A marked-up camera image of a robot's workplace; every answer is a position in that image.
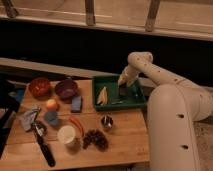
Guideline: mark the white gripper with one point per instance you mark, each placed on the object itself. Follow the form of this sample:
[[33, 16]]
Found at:
[[130, 74]]

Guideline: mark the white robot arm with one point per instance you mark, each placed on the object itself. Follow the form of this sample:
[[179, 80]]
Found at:
[[172, 108]]

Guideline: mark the green plastic tray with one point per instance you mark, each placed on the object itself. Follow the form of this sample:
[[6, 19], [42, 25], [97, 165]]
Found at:
[[133, 96]]

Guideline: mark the yellow banana pieces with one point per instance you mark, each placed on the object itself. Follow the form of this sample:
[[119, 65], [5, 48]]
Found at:
[[103, 96]]

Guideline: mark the small metal cup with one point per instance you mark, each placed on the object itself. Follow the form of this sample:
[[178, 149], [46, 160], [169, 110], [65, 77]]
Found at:
[[107, 122]]

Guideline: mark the purple bowl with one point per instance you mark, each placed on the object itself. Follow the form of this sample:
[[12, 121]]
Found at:
[[66, 89]]

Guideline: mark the red chili pepper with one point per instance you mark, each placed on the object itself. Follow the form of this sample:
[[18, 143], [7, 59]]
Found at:
[[77, 124]]

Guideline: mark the red yellow apple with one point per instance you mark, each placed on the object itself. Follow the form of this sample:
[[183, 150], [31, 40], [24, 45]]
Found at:
[[52, 104]]

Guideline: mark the wooden table board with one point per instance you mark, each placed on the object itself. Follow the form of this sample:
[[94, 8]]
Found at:
[[128, 140]]

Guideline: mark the white cup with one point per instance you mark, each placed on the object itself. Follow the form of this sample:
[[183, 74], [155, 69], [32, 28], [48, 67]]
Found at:
[[67, 135]]

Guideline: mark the red bowl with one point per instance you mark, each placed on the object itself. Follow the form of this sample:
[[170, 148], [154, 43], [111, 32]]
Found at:
[[39, 86]]

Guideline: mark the grey crumpled cloth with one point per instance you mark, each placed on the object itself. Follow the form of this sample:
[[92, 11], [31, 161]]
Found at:
[[28, 117]]

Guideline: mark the black handled peeler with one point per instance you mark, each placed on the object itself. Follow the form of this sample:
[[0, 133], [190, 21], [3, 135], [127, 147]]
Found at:
[[39, 133]]

